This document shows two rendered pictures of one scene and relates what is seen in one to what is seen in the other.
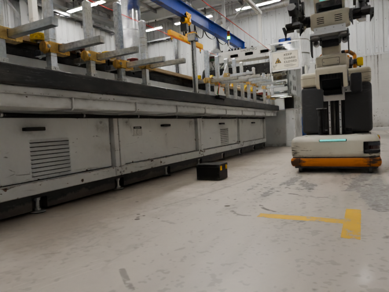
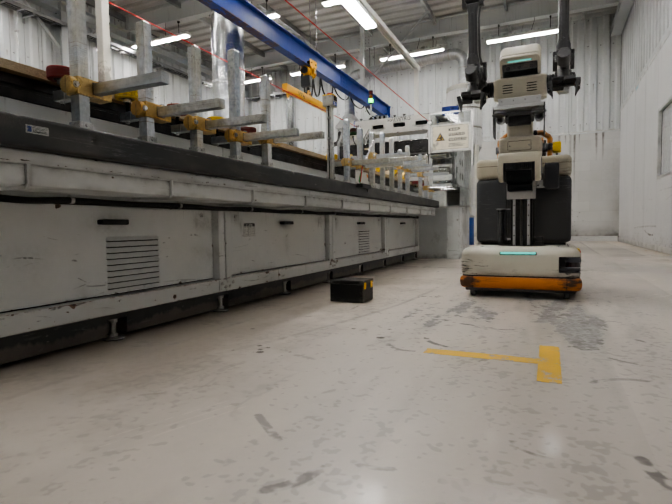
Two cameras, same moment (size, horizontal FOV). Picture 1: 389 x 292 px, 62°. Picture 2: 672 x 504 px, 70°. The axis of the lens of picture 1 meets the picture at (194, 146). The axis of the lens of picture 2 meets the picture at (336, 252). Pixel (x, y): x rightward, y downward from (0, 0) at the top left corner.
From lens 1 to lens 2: 16 cm
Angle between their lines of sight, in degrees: 3
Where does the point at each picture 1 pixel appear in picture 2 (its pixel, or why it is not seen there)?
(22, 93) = (108, 172)
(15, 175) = (86, 286)
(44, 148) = (125, 250)
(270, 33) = (426, 96)
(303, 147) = (477, 261)
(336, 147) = (522, 263)
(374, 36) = (571, 108)
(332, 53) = (521, 135)
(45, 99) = (136, 181)
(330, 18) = (521, 87)
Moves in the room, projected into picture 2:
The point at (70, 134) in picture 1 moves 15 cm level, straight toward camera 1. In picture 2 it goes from (161, 230) to (164, 230)
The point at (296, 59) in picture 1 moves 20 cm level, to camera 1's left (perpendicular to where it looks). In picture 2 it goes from (465, 137) to (448, 137)
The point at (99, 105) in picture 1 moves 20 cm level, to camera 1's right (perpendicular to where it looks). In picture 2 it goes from (206, 192) to (256, 191)
